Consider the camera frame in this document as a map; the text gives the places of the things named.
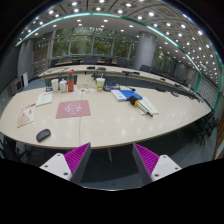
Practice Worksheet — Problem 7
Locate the red and white booklet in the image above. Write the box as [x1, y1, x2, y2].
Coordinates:
[17, 103, 36, 127]

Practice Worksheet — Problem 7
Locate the white lidded jar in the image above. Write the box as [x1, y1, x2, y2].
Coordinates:
[59, 79, 67, 92]

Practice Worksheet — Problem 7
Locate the black computer mouse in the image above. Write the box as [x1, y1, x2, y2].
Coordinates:
[36, 129, 51, 142]

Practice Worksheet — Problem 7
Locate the white paper sheet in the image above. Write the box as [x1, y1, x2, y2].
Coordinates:
[36, 93, 52, 106]

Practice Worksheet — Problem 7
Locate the pink mouse pad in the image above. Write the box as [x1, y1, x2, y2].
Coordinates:
[56, 100, 91, 119]

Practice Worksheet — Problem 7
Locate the white paper cup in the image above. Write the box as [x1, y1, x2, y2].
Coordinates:
[51, 79, 58, 92]

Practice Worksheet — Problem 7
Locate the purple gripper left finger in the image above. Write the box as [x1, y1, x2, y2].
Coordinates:
[41, 143, 91, 183]

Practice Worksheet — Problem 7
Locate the white book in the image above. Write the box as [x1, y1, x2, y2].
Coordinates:
[111, 90, 126, 102]

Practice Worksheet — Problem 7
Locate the grey box on table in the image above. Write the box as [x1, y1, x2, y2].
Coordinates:
[103, 83, 120, 92]

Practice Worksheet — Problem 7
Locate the green and white cup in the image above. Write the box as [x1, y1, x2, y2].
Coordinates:
[96, 78, 105, 91]

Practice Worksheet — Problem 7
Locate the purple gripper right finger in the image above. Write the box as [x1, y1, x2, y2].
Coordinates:
[132, 144, 181, 185]

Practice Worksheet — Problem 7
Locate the white notebook with pen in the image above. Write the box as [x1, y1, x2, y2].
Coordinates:
[137, 97, 159, 115]

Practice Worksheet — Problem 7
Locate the grey round pillar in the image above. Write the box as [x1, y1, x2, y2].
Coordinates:
[133, 31, 157, 70]

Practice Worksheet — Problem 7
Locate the blue folder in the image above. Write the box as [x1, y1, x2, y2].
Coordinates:
[121, 90, 141, 100]

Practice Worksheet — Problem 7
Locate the red water bottle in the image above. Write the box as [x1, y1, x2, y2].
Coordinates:
[67, 70, 74, 92]

